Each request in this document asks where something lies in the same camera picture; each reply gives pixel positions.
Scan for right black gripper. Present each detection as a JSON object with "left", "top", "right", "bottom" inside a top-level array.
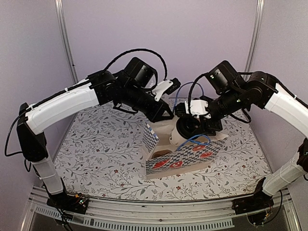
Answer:
[{"left": 190, "top": 88, "right": 245, "bottom": 136}]

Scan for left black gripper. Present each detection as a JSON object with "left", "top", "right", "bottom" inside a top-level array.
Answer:
[{"left": 122, "top": 84, "right": 175, "bottom": 124}]

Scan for black plastic cup lid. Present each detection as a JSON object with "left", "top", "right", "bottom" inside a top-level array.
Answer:
[{"left": 176, "top": 117, "right": 200, "bottom": 139}]

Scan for white paper coffee cup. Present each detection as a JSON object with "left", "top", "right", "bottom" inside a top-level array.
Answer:
[{"left": 169, "top": 127, "right": 187, "bottom": 147}]

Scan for brown cardboard cup carrier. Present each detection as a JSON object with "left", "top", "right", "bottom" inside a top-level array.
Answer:
[{"left": 152, "top": 150, "right": 172, "bottom": 159}]

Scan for checkered paper takeout bag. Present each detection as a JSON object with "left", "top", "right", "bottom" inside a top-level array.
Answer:
[{"left": 141, "top": 116, "right": 228, "bottom": 179}]

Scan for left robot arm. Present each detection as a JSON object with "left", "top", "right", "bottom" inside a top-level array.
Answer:
[{"left": 12, "top": 57, "right": 180, "bottom": 214}]

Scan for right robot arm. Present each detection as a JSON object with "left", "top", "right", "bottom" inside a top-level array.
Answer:
[{"left": 205, "top": 60, "right": 308, "bottom": 214}]

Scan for floral patterned table mat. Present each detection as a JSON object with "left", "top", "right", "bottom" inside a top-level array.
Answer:
[{"left": 54, "top": 104, "right": 270, "bottom": 201}]

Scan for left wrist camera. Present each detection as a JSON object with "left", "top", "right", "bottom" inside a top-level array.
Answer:
[{"left": 152, "top": 77, "right": 181, "bottom": 102}]

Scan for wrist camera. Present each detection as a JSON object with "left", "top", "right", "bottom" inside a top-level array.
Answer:
[
  {"left": 175, "top": 99, "right": 211, "bottom": 119},
  {"left": 152, "top": 77, "right": 181, "bottom": 102}
]

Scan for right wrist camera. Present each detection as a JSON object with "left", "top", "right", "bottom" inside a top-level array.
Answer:
[{"left": 175, "top": 99, "right": 211, "bottom": 119}]

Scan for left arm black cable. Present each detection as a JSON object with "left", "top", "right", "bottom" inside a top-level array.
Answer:
[{"left": 104, "top": 49, "right": 168, "bottom": 81}]

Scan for right aluminium frame post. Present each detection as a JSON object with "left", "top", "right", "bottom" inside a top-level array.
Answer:
[{"left": 244, "top": 0, "right": 265, "bottom": 73}]

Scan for aluminium frame post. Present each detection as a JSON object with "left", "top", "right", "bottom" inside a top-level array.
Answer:
[
  {"left": 244, "top": 0, "right": 265, "bottom": 73},
  {"left": 54, "top": 0, "right": 78, "bottom": 84}
]

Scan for front aluminium rail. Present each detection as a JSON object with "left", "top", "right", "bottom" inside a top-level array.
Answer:
[{"left": 21, "top": 187, "right": 303, "bottom": 231}]

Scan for left aluminium frame post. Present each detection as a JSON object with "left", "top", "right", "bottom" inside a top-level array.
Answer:
[{"left": 54, "top": 0, "right": 78, "bottom": 84}]

